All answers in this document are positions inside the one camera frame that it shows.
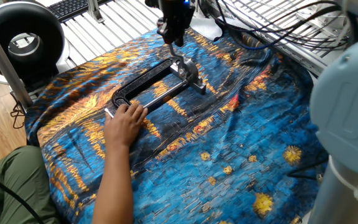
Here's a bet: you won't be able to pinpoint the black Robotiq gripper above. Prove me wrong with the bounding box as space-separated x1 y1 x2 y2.
156 0 196 48

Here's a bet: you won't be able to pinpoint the silver metal lever base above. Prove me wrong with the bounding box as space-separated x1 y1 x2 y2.
168 57 207 96

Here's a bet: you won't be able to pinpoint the person's bare forearm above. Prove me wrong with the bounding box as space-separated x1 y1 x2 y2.
91 144 135 224

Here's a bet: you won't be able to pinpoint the person's bare hand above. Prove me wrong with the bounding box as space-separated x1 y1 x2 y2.
103 103 149 151

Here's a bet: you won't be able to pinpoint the black computer keyboard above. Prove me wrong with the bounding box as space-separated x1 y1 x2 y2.
47 0 112 24

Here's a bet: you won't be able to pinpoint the blue starry night tablecloth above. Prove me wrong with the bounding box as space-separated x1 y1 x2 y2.
25 27 329 224

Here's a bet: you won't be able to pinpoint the silver metal mounting plate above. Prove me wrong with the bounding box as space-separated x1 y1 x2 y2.
295 0 348 29

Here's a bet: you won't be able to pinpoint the green trousers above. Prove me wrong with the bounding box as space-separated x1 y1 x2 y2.
0 144 62 224

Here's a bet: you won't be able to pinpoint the short aluminium bracket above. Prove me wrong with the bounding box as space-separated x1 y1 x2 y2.
86 0 106 24

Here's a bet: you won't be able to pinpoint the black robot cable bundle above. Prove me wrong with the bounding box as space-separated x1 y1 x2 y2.
196 0 358 53

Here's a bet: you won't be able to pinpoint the aluminium profile post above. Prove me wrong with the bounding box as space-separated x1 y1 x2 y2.
0 11 34 110

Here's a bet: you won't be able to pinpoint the looped dark cable bundle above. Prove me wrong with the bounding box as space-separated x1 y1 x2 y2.
9 91 28 130

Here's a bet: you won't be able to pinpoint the thick black cable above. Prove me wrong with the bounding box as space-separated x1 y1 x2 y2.
0 164 45 224

